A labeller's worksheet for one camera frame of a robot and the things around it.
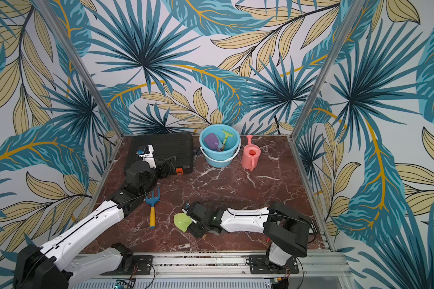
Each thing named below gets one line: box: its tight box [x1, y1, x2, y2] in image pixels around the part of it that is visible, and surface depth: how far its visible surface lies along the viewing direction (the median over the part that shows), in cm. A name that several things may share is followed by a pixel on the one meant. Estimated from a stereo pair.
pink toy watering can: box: [241, 134, 262, 172], surface depth 100 cm
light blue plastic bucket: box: [198, 124, 242, 168], surface depth 102 cm
